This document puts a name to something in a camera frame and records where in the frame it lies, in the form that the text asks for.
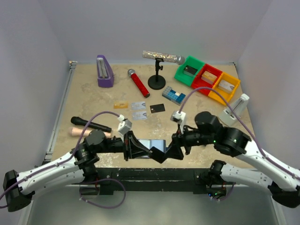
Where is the navy blue card holder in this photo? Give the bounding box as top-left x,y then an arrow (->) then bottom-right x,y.
139,139 -> 166,153

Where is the black VIP card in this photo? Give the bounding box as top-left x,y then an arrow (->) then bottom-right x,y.
149,147 -> 167,164
150,104 -> 165,113

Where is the gold VIP card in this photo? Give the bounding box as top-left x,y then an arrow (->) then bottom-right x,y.
113,101 -> 128,109

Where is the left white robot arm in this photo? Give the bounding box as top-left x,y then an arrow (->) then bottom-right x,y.
0,130 -> 154,212

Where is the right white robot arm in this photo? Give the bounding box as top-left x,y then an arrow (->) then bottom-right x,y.
166,111 -> 300,208

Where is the white card in yellow bin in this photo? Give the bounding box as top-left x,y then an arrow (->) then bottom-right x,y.
218,80 -> 235,93

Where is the gold card in red bin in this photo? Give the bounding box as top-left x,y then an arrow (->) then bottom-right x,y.
201,71 -> 217,84

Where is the dark card in green bin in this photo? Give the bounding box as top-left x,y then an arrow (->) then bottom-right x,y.
183,66 -> 198,77

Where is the pink microphone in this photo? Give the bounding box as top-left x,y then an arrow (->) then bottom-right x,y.
68,127 -> 111,138

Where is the white metronome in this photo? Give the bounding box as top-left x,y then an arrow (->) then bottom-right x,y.
218,94 -> 249,127

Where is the blue toy brick block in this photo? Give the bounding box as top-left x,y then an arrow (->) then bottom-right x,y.
162,86 -> 186,105

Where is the black microphone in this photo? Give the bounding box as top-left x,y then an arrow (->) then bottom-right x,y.
70,116 -> 112,133

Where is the red glitter microphone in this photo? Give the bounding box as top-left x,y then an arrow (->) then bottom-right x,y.
127,69 -> 150,98

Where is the black microphone stand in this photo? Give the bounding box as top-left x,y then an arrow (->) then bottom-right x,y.
148,58 -> 166,90

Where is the purple metronome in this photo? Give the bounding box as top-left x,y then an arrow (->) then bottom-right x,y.
97,55 -> 114,88

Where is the green plastic bin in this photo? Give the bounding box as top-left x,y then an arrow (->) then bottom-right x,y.
174,56 -> 205,87

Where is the red plastic bin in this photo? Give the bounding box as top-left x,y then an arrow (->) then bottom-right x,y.
191,64 -> 222,89

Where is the yellow plastic bin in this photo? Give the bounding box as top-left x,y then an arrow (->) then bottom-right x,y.
212,72 -> 240,102

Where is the silver glitter microphone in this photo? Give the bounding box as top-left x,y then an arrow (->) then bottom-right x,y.
142,51 -> 186,65

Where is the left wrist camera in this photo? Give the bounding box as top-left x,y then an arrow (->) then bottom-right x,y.
117,114 -> 132,140

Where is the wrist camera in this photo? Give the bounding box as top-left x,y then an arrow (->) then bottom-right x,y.
117,114 -> 132,140
170,111 -> 187,134

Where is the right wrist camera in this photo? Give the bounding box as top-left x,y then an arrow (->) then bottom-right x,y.
170,111 -> 187,134

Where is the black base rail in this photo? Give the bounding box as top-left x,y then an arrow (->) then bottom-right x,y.
69,167 -> 227,195

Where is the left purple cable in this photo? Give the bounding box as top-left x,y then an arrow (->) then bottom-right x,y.
0,111 -> 127,209

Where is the aluminium frame rail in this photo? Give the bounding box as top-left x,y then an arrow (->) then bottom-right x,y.
18,61 -> 78,225

